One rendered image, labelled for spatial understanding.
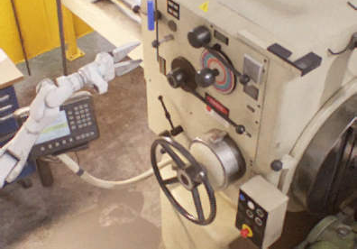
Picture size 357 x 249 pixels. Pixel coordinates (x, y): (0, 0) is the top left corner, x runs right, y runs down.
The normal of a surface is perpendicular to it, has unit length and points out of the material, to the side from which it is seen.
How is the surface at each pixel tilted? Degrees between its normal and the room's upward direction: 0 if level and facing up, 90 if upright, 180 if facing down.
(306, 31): 0
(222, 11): 45
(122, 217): 0
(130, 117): 0
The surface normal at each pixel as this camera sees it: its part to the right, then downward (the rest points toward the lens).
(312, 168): -0.72, 0.15
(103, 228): 0.00, -0.73
